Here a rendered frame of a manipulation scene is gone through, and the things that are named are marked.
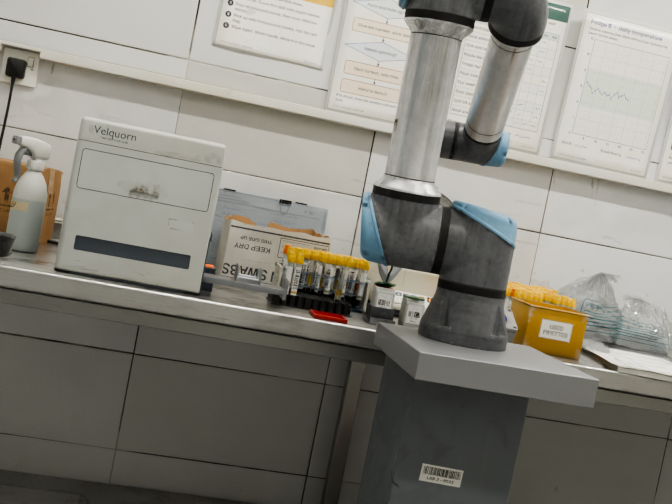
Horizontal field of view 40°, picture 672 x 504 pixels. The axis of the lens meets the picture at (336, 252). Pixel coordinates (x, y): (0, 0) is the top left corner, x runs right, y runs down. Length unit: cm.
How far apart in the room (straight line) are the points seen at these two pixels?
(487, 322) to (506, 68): 44
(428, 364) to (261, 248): 83
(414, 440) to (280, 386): 107
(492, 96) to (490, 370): 54
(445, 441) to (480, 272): 28
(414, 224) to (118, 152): 61
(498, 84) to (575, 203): 105
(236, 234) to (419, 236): 69
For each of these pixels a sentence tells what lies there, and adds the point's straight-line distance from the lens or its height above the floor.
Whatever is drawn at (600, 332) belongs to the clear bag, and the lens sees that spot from 256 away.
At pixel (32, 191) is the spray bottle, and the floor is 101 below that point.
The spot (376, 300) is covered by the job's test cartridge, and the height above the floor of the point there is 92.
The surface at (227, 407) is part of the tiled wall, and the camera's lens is 252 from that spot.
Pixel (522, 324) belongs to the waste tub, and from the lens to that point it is 202.
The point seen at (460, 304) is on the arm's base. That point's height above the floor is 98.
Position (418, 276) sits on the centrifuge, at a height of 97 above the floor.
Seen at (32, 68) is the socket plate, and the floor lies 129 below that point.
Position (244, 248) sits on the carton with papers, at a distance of 210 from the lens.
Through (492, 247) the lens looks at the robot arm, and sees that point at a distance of 152.
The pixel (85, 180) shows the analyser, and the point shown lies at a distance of 180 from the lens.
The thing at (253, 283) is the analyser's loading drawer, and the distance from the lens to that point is 183.
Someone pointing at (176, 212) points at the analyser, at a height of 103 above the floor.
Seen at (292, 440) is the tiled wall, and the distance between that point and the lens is 256.
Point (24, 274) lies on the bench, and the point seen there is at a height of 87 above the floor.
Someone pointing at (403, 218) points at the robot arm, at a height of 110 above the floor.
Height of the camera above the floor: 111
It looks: 3 degrees down
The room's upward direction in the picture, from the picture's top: 11 degrees clockwise
